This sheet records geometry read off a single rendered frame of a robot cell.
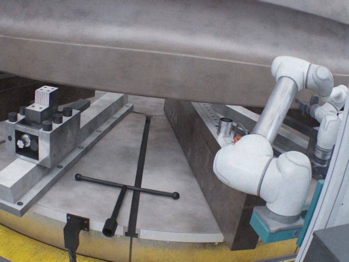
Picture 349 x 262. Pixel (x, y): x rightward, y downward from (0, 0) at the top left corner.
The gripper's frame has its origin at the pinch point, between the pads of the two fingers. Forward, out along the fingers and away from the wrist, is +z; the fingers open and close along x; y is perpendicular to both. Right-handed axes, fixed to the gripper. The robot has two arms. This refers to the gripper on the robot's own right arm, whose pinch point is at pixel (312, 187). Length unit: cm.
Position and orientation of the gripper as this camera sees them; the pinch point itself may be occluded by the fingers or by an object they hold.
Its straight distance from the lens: 203.9
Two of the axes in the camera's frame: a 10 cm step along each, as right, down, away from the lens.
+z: -1.4, 9.3, 3.3
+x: 9.5, 0.3, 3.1
